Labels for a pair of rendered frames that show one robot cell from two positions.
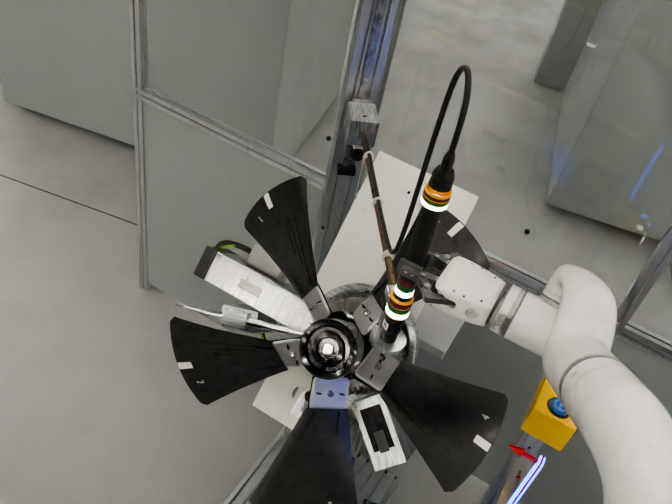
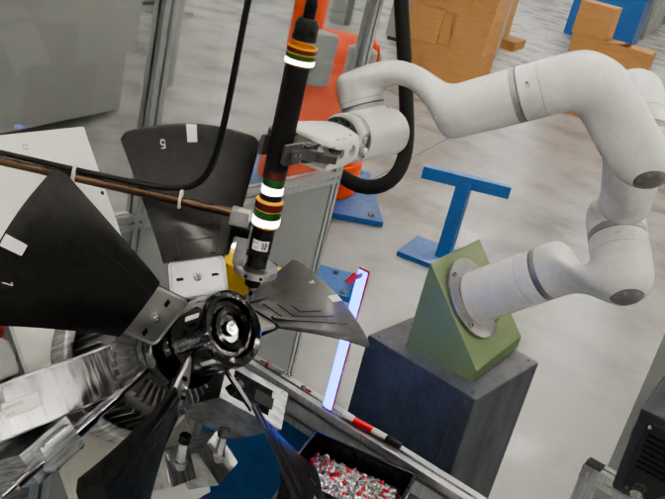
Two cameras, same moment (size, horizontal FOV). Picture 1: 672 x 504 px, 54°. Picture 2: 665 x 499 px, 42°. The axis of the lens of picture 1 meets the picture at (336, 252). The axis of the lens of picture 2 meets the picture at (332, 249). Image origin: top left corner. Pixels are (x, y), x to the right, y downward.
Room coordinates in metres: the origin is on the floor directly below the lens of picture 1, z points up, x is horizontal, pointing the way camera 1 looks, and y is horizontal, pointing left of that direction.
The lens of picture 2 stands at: (0.53, 1.08, 1.86)
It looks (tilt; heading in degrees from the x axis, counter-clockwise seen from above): 23 degrees down; 280
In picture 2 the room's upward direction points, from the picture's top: 14 degrees clockwise
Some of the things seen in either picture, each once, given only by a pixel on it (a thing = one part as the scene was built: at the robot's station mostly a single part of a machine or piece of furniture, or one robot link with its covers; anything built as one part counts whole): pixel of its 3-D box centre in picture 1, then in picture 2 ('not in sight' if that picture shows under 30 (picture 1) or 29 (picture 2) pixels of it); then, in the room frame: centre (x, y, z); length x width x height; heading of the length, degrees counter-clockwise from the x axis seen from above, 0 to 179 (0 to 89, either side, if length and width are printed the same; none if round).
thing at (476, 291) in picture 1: (471, 291); (323, 142); (0.82, -0.23, 1.48); 0.11 x 0.10 x 0.07; 69
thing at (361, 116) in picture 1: (360, 122); not in sight; (1.46, 0.01, 1.36); 0.10 x 0.07 x 0.08; 13
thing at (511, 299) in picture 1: (505, 310); (345, 139); (0.79, -0.29, 1.48); 0.09 x 0.03 x 0.08; 159
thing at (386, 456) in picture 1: (384, 426); (231, 400); (0.86, -0.19, 0.98); 0.20 x 0.16 x 0.20; 158
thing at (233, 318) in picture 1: (236, 319); (58, 448); (0.99, 0.19, 1.08); 0.07 x 0.04 x 0.06; 79
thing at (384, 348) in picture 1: (391, 320); (254, 243); (0.86, -0.13, 1.32); 0.09 x 0.07 x 0.10; 13
